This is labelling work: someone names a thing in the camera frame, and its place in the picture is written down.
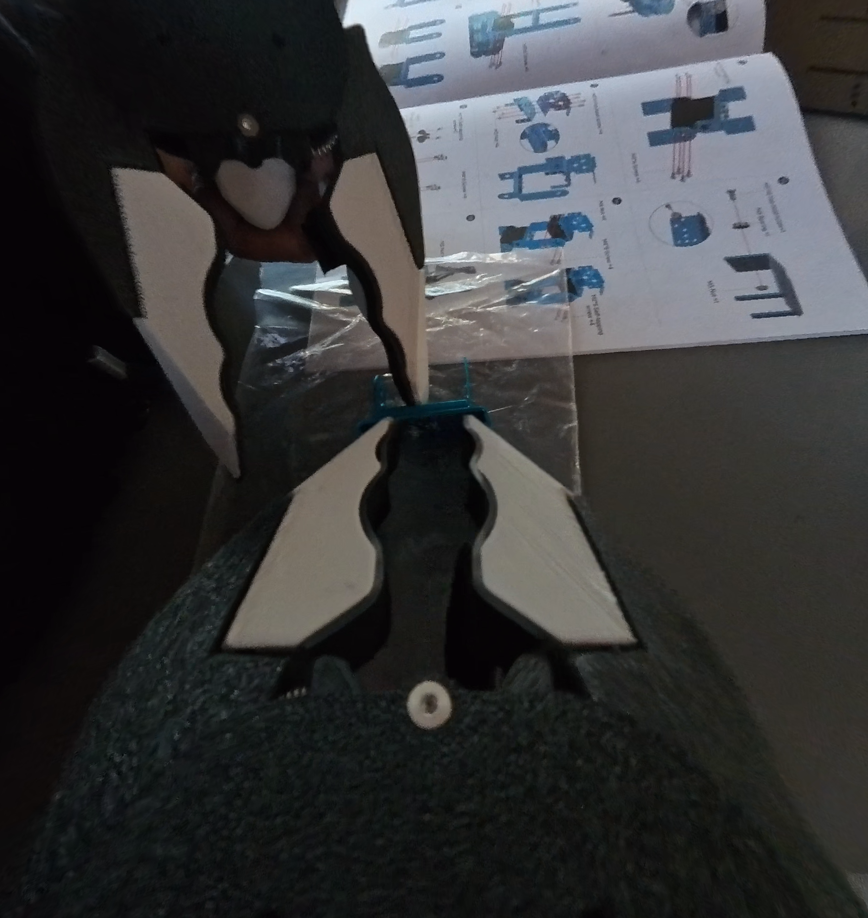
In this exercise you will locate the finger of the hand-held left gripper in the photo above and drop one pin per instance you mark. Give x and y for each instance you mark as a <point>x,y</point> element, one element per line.
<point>169,287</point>
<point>387,237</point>

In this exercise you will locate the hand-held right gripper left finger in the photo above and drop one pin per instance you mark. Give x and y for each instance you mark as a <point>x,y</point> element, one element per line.
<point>305,574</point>

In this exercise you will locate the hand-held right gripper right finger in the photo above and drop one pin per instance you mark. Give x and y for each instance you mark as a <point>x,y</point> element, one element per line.
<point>549,566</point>

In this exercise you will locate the blue metal bracket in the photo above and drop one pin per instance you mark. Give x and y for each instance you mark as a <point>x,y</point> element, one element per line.
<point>434,414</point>

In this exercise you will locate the grey desk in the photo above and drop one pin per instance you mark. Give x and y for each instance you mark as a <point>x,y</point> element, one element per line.
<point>728,502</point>

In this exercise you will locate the person's left hand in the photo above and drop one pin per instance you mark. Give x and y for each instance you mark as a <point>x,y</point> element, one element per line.
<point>276,244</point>

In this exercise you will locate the clear plastic bag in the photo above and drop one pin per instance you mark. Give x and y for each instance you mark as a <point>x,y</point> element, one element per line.
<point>520,373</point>

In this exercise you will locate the white instruction manual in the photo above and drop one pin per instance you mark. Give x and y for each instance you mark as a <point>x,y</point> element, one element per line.
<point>764,179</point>

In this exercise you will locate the brown cardboard box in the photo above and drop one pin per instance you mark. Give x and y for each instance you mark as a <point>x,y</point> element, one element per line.
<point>835,57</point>

